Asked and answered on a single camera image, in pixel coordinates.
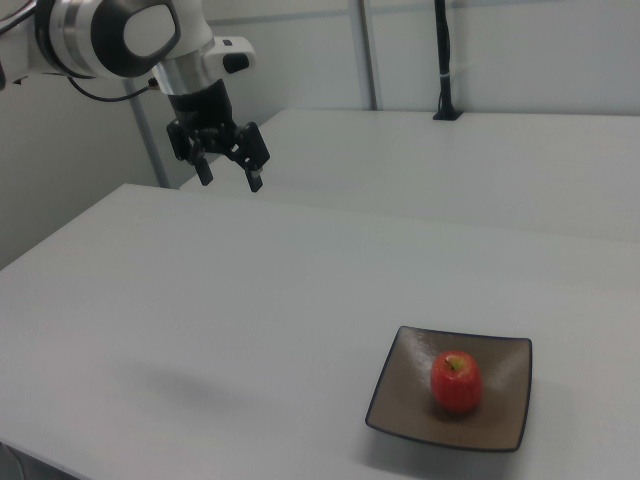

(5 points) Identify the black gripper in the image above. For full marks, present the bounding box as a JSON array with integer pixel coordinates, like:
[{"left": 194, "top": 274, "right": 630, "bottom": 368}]
[{"left": 166, "top": 82, "right": 272, "bottom": 194}]

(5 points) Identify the red apple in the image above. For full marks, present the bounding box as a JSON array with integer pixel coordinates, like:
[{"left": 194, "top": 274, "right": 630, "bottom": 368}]
[{"left": 430, "top": 350, "right": 484, "bottom": 414}]

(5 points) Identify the square brown ceramic plate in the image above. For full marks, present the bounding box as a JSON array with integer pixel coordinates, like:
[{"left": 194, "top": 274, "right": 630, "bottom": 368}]
[{"left": 364, "top": 325, "right": 533, "bottom": 454}]

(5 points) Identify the grey metal partition post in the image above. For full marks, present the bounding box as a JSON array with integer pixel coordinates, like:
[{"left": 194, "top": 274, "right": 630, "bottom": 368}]
[{"left": 129, "top": 92, "right": 171, "bottom": 190}]

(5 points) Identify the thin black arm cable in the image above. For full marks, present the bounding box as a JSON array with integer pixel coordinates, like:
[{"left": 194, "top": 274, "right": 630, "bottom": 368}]
[{"left": 67, "top": 75, "right": 162, "bottom": 104}]

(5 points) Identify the tall black camera pole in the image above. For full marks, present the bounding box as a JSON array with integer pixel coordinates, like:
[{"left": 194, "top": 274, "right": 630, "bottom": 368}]
[{"left": 432, "top": 0, "right": 464, "bottom": 122}]

